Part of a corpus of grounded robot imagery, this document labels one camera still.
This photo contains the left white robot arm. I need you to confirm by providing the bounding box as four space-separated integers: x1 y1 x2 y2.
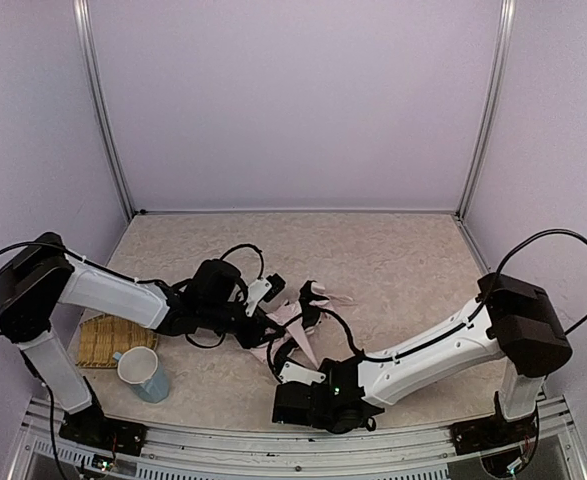
0 232 285 418

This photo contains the aluminium front rail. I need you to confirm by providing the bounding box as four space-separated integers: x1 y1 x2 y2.
5 396 587 479

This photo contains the pink and black folding umbrella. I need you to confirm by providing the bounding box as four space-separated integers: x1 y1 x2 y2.
267 280 356 367

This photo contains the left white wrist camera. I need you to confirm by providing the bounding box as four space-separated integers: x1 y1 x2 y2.
245 273 286 317

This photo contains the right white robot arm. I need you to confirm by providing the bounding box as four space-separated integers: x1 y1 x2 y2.
272 272 573 434

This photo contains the light blue plastic pitcher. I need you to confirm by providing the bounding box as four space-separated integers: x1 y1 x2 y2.
112 346 170 404

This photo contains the woven bamboo tray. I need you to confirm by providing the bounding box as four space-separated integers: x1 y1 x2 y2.
76 314 158 369

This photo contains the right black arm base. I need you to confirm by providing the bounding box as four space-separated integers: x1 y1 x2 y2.
450 392 538 456

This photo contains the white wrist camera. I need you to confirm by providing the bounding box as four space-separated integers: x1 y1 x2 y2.
245 273 286 317
276 361 326 385

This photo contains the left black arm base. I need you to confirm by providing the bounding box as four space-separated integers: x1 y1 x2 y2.
59 397 147 457

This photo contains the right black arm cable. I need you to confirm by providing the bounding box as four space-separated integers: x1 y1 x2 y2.
265 228 587 381

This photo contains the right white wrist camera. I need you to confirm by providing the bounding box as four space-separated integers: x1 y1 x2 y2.
276 361 326 385

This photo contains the left aluminium frame post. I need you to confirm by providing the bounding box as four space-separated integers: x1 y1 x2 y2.
73 0 136 222

